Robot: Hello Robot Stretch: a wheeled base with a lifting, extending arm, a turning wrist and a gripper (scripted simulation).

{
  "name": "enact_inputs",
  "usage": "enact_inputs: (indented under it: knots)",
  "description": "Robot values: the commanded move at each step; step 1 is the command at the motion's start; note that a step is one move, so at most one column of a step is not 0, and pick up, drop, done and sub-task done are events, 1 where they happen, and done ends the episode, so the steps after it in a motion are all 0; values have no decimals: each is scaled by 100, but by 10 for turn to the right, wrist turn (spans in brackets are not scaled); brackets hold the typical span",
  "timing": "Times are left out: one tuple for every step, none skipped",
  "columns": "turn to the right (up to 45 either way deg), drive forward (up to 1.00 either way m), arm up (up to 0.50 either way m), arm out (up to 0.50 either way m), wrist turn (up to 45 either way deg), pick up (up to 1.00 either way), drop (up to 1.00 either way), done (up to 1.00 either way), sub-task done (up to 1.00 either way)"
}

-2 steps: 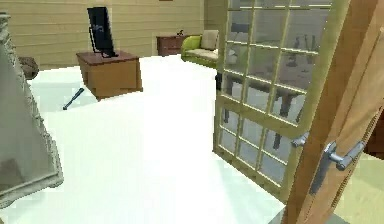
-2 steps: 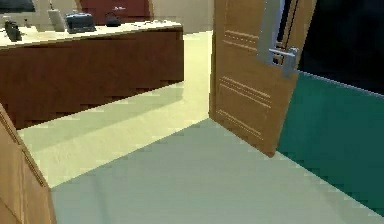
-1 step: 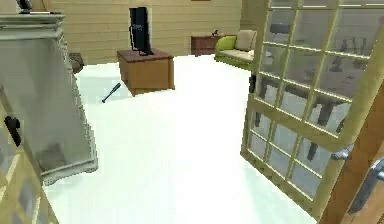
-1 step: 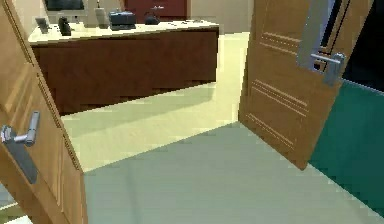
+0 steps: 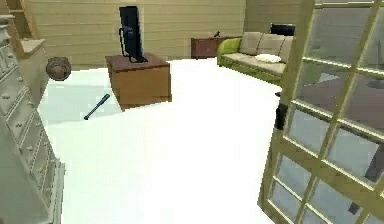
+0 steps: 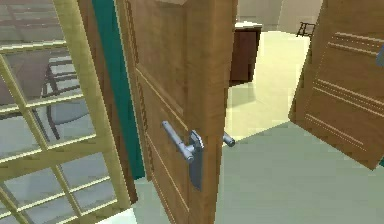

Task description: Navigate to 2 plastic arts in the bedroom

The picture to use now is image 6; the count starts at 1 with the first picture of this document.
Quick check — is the brown wooden room door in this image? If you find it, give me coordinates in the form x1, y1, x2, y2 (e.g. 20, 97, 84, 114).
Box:
287, 0, 384, 171
114, 0, 239, 224

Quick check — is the dark brown cabinet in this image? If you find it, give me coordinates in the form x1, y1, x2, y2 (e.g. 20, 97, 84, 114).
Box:
229, 21, 263, 87

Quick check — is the pale yellow framed window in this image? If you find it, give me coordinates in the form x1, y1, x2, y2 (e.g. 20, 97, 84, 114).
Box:
0, 0, 132, 224

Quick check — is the black chair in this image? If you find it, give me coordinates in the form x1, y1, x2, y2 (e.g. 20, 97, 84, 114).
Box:
30, 57, 88, 141
296, 21, 317, 38

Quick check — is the grey metal door handle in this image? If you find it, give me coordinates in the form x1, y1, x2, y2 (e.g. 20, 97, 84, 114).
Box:
161, 120, 205, 192
222, 131, 236, 148

